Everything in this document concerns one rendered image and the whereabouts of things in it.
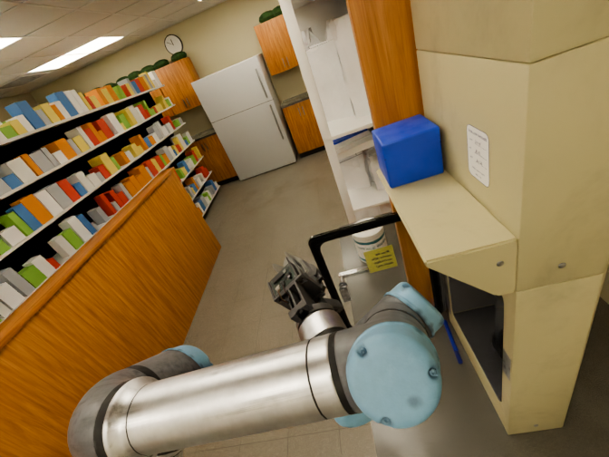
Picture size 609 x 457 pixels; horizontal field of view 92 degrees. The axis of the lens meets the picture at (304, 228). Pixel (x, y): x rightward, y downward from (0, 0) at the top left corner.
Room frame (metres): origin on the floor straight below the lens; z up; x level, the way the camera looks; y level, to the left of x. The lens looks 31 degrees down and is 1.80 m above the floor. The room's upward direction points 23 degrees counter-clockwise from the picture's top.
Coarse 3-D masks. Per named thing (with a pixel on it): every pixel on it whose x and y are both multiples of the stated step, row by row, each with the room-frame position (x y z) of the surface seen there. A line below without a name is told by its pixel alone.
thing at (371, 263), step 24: (384, 216) 0.58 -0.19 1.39; (336, 240) 0.61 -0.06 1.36; (360, 240) 0.60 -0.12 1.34; (384, 240) 0.58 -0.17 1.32; (408, 240) 0.57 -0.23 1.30; (336, 264) 0.61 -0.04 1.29; (360, 264) 0.60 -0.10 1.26; (384, 264) 0.59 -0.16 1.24; (408, 264) 0.57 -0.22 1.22; (336, 288) 0.62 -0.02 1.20; (360, 288) 0.60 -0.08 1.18; (384, 288) 0.59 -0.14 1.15; (360, 312) 0.61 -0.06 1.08
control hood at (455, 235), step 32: (416, 192) 0.44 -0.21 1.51; (448, 192) 0.40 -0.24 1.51; (416, 224) 0.36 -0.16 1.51; (448, 224) 0.33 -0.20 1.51; (480, 224) 0.30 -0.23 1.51; (448, 256) 0.27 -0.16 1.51; (480, 256) 0.26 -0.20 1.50; (512, 256) 0.26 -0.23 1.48; (480, 288) 0.27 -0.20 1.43; (512, 288) 0.25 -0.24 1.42
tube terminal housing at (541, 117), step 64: (448, 64) 0.43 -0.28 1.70; (512, 64) 0.28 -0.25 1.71; (576, 64) 0.25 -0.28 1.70; (448, 128) 0.45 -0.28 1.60; (512, 128) 0.28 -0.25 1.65; (576, 128) 0.24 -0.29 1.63; (512, 192) 0.27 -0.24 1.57; (576, 192) 0.24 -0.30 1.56; (576, 256) 0.24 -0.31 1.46; (512, 320) 0.26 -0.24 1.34; (576, 320) 0.23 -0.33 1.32; (512, 384) 0.25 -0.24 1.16
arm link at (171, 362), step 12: (180, 348) 0.39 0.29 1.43; (192, 348) 0.40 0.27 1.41; (144, 360) 0.36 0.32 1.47; (156, 360) 0.35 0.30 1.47; (168, 360) 0.35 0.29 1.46; (180, 360) 0.36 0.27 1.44; (192, 360) 0.36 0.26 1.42; (204, 360) 0.38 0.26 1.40; (144, 372) 0.32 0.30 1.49; (156, 372) 0.32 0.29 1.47; (168, 372) 0.33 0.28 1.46; (180, 372) 0.33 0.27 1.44; (156, 456) 0.26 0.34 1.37; (168, 456) 0.27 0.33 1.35; (180, 456) 0.29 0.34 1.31
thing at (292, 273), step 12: (288, 264) 0.45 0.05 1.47; (300, 264) 0.45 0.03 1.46; (276, 276) 0.44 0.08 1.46; (288, 276) 0.42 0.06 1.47; (300, 276) 0.40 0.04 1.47; (312, 276) 0.45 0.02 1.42; (276, 288) 0.41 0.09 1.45; (288, 288) 0.40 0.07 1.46; (300, 288) 0.38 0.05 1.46; (312, 288) 0.41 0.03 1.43; (324, 288) 0.42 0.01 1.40; (276, 300) 0.40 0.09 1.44; (288, 300) 0.39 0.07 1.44; (300, 300) 0.38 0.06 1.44; (312, 300) 0.38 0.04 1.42; (300, 312) 0.36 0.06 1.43; (312, 312) 0.34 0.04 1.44; (300, 324) 0.34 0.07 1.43
